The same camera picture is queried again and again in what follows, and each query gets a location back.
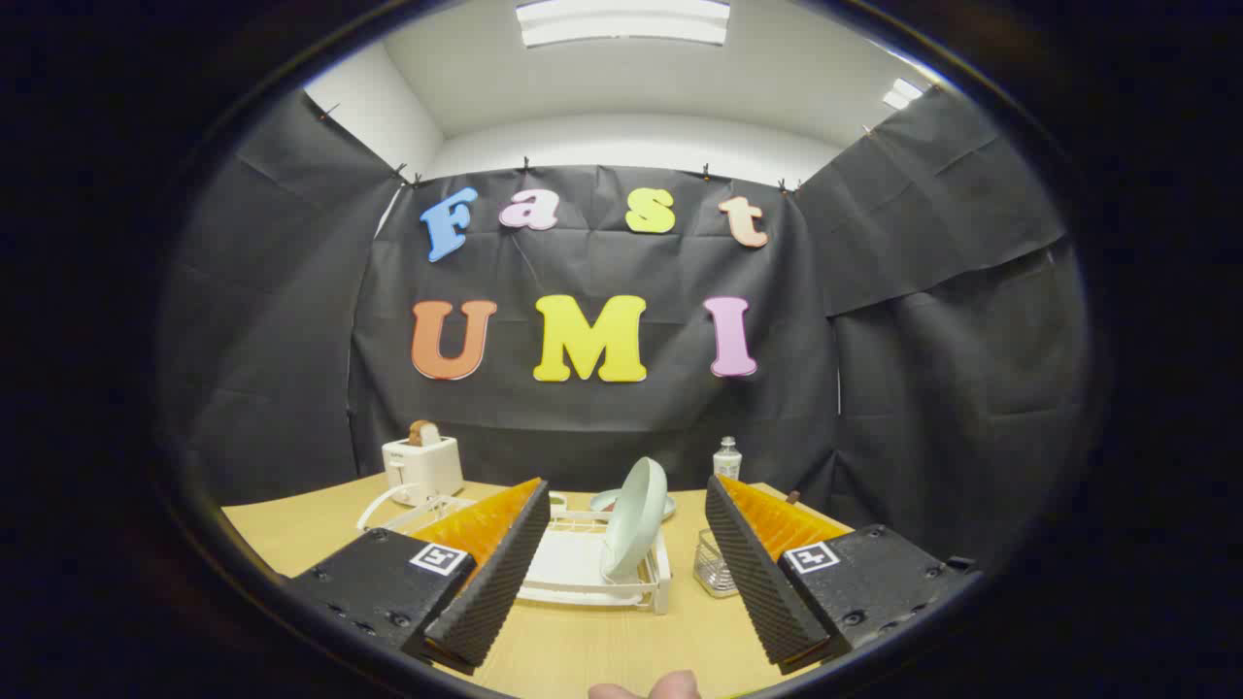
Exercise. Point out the clear bottle with green label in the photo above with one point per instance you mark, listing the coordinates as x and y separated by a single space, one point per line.
727 461

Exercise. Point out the black backdrop cloth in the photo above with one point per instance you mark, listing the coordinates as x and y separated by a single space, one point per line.
602 427

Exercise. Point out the small ceiling light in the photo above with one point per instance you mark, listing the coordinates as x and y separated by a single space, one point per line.
903 93

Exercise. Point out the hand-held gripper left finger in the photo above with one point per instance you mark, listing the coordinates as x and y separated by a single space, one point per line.
486 592

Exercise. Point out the pale green plate with meat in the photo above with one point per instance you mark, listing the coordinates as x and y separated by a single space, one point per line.
603 501

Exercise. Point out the white toaster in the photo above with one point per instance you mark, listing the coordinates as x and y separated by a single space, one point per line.
422 471

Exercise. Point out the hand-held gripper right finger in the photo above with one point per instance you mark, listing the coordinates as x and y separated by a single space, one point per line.
767 592

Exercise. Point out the brown bread slice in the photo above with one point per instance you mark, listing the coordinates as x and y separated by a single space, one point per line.
423 433

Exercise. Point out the white drip tray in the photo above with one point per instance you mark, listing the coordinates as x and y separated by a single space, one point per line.
568 563

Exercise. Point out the long ceiling light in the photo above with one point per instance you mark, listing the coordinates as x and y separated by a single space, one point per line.
621 21

